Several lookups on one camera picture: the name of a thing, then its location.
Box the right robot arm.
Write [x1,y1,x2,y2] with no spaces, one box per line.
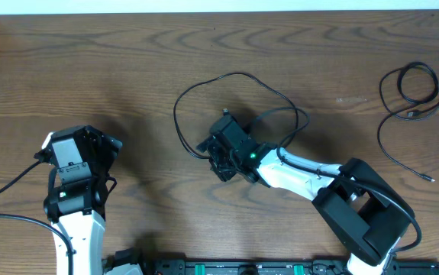
[197,115,415,274]

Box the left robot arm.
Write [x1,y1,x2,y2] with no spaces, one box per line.
[34,125,144,274]

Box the right camera black cable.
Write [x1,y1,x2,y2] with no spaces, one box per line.
[244,106,423,254]

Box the camera black cable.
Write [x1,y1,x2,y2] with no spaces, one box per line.
[244,106,423,254]
[0,160,76,275]

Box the left camera black cable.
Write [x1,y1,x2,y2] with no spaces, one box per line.
[0,160,76,275]

